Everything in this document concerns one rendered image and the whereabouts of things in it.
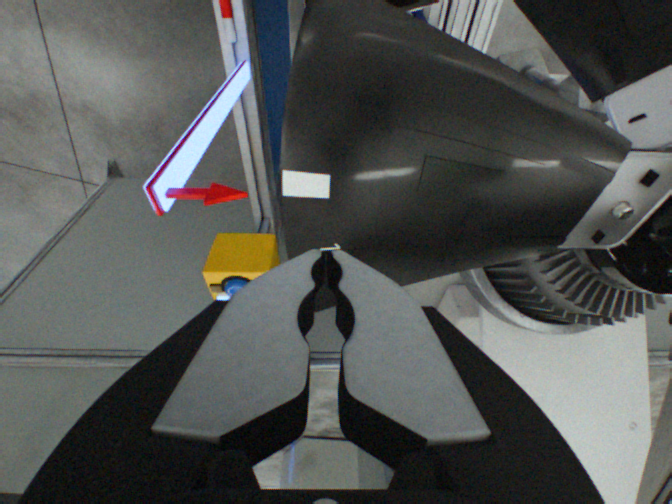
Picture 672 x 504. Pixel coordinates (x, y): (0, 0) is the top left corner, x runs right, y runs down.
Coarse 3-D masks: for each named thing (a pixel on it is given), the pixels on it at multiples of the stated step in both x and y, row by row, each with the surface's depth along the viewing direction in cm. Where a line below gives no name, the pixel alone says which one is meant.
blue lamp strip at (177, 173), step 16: (240, 80) 39; (224, 96) 33; (208, 112) 30; (224, 112) 34; (208, 128) 29; (192, 144) 26; (176, 160) 23; (192, 160) 26; (176, 176) 23; (160, 192) 21
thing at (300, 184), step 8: (288, 176) 20; (296, 176) 20; (304, 176) 20; (312, 176) 20; (320, 176) 20; (328, 176) 20; (288, 184) 21; (296, 184) 21; (304, 184) 20; (312, 184) 20; (320, 184) 21; (328, 184) 21; (288, 192) 21; (296, 192) 21; (304, 192) 21; (312, 192) 21; (320, 192) 21; (328, 192) 21
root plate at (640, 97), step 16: (640, 80) 25; (656, 80) 25; (608, 96) 27; (624, 96) 26; (640, 96) 25; (656, 96) 25; (608, 112) 27; (624, 112) 26; (640, 112) 26; (656, 112) 25; (624, 128) 27; (640, 128) 26; (656, 128) 25; (640, 144) 26; (656, 144) 25
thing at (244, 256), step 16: (224, 240) 49; (240, 240) 49; (256, 240) 49; (272, 240) 50; (208, 256) 47; (224, 256) 47; (240, 256) 47; (256, 256) 47; (272, 256) 48; (208, 272) 45; (224, 272) 45; (240, 272) 45; (256, 272) 45; (224, 288) 47
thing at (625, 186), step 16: (624, 160) 20; (640, 160) 20; (656, 160) 20; (624, 176) 21; (640, 176) 21; (608, 192) 22; (624, 192) 22; (640, 192) 22; (656, 192) 22; (592, 208) 23; (608, 208) 23; (640, 208) 23; (656, 208) 23; (592, 224) 24; (608, 224) 24; (624, 224) 24; (640, 224) 24; (576, 240) 25; (592, 240) 25; (608, 240) 25; (624, 240) 25
